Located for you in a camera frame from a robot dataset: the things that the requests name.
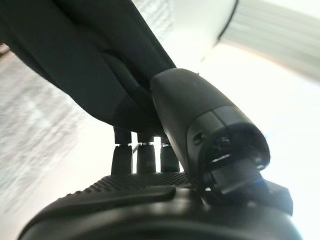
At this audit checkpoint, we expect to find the sheer white curtain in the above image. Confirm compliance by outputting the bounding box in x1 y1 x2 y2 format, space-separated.
224 0 320 85

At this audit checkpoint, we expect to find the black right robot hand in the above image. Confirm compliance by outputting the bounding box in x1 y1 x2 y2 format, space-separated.
17 67 305 240

